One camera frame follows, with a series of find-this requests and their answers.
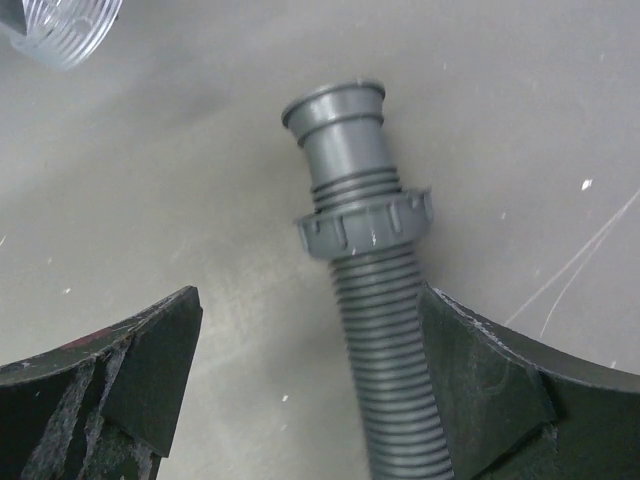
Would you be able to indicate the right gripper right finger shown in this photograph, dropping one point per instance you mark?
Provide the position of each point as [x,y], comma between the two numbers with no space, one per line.
[515,408]

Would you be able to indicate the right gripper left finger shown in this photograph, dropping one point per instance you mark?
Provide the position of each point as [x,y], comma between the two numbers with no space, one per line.
[106,405]

